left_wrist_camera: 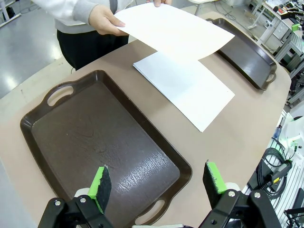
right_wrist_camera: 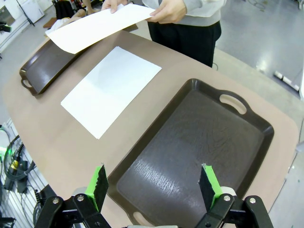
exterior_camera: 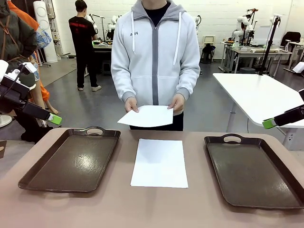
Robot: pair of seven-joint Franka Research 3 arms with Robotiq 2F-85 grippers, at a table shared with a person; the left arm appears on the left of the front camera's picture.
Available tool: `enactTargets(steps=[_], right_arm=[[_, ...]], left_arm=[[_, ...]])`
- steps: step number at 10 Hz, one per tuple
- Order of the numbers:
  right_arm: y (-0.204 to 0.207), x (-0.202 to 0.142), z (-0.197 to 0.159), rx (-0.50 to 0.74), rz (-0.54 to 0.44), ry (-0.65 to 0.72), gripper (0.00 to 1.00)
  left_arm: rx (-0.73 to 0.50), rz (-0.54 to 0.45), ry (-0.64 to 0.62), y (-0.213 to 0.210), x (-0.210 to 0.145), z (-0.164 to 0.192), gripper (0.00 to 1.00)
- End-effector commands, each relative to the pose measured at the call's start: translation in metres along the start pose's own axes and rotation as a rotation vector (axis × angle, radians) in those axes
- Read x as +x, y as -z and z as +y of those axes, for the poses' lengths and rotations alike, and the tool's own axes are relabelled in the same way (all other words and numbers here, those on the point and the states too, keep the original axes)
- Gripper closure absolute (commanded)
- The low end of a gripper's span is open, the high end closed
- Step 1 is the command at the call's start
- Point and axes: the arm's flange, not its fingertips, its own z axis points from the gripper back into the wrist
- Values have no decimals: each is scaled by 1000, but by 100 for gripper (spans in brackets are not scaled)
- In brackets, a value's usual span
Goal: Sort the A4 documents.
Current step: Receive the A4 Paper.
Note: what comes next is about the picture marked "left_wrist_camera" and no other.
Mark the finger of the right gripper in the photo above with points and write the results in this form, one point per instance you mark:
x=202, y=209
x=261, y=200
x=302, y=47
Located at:
x=295, y=27

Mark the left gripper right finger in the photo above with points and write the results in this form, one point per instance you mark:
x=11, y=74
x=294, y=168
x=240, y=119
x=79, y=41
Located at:
x=213, y=185

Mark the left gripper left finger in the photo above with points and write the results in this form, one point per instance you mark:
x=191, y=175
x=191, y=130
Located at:
x=101, y=187

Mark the white A4 paper sheet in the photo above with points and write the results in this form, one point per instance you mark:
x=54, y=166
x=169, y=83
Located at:
x=171, y=31

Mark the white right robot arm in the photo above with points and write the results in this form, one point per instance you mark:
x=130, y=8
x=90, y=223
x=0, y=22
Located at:
x=294, y=133

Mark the person's right forearm grey sleeve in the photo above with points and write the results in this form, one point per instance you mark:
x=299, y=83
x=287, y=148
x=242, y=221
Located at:
x=71, y=9

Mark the person's left hand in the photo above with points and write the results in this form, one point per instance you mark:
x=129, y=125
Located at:
x=161, y=2

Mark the person's right hand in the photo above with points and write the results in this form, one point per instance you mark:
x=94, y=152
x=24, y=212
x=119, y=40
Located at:
x=104, y=21

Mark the white workbench with drawers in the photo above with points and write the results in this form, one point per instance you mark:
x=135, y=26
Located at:
x=283, y=28

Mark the brown plastic tray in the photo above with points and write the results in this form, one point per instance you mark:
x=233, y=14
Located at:
x=247, y=61
x=95, y=130

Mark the white A4 paper stack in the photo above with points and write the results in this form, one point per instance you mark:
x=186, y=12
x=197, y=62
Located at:
x=190, y=95

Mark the person in grey hoodie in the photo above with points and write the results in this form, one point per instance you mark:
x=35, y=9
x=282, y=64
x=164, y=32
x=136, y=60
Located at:
x=90, y=50

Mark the aluminium slotted base plate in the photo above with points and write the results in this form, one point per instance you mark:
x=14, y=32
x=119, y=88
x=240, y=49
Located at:
x=294, y=175

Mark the white table leg frame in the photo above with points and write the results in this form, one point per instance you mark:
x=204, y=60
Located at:
x=5, y=12

